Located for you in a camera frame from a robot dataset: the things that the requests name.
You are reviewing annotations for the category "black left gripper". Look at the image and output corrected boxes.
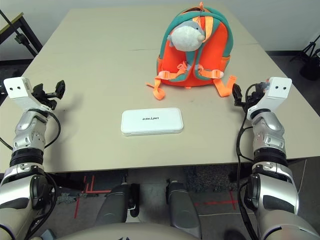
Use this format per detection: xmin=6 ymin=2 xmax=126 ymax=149
xmin=32 ymin=79 xmax=66 ymax=111

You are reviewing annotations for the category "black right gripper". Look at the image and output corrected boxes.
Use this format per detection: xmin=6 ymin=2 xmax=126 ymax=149
xmin=232 ymin=83 xmax=266 ymax=111

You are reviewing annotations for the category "orange and teal backpack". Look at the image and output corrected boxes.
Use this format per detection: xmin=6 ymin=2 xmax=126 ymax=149
xmin=146 ymin=1 xmax=237 ymax=101

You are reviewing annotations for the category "white Unitree pencil case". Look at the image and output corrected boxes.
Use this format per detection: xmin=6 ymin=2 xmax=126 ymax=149
xmin=120 ymin=107 xmax=185 ymax=137

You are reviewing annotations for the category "black framed side table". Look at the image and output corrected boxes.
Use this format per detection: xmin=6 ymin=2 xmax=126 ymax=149
xmin=0 ymin=8 xmax=43 ymax=61

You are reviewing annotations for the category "grey white plush toy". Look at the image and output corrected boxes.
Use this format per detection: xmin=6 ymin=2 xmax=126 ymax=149
xmin=166 ymin=19 xmax=206 ymax=53

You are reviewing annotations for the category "black bag on floor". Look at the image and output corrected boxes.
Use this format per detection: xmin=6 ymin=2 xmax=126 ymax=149
xmin=298 ymin=56 xmax=320 ymax=81

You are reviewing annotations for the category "black tripod stand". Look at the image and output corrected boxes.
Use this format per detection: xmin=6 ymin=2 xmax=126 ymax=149
xmin=289 ymin=34 xmax=320 ymax=63

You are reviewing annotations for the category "small grey foam scrap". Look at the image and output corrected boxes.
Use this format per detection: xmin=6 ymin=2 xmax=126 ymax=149
xmin=56 ymin=192 xmax=78 ymax=205

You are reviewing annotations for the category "grey left robot leg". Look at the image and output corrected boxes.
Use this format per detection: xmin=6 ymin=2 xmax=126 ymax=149
xmin=94 ymin=183 xmax=141 ymax=227

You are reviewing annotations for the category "grey robot leg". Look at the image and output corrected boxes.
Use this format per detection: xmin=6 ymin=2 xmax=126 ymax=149
xmin=94 ymin=183 xmax=141 ymax=227
xmin=165 ymin=178 xmax=202 ymax=238

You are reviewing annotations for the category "grey right robot leg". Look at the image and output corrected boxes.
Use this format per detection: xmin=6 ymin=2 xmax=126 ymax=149
xmin=165 ymin=178 xmax=202 ymax=238

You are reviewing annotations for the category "grey blue floor block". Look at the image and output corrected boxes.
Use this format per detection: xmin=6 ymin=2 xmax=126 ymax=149
xmin=39 ymin=229 xmax=55 ymax=240

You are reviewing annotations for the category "beige robot torso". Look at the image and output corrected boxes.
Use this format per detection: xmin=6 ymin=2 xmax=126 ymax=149
xmin=58 ymin=222 xmax=201 ymax=240

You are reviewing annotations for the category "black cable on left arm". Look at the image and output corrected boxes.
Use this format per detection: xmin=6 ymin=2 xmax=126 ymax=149
xmin=42 ymin=112 xmax=62 ymax=149

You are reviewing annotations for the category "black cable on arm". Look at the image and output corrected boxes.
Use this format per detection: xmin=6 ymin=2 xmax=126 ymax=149
xmin=234 ymin=83 xmax=258 ymax=240
xmin=42 ymin=112 xmax=62 ymax=149

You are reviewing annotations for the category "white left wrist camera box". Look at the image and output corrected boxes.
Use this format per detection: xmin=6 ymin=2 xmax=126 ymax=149
xmin=3 ymin=77 xmax=50 ymax=113

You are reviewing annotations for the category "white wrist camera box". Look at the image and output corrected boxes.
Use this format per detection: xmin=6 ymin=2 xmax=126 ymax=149
xmin=249 ymin=76 xmax=293 ymax=115
xmin=3 ymin=77 xmax=50 ymax=113

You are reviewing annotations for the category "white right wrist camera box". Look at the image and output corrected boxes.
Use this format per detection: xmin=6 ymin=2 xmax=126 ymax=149
xmin=249 ymin=76 xmax=293 ymax=115

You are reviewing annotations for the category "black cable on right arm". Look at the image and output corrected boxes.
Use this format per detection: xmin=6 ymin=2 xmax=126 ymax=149
xmin=234 ymin=83 xmax=258 ymax=240

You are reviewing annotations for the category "white floor cable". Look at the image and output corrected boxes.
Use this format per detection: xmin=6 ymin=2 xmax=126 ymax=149
xmin=298 ymin=159 xmax=307 ymax=193

